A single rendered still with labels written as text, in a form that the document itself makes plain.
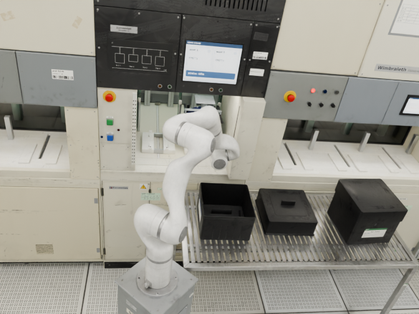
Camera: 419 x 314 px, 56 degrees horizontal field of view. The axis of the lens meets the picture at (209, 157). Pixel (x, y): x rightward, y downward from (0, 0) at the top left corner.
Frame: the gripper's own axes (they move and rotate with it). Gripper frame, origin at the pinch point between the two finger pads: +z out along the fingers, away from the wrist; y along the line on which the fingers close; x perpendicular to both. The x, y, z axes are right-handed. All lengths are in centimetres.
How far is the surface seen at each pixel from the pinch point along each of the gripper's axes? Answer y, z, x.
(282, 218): 39, -36, -33
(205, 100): 0.1, 30.5, 3.3
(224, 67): 2.4, 1.9, 36.9
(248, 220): 17, -43, -27
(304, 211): 54, -30, -33
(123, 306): -44, -70, -58
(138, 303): -38, -77, -46
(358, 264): 77, -60, -43
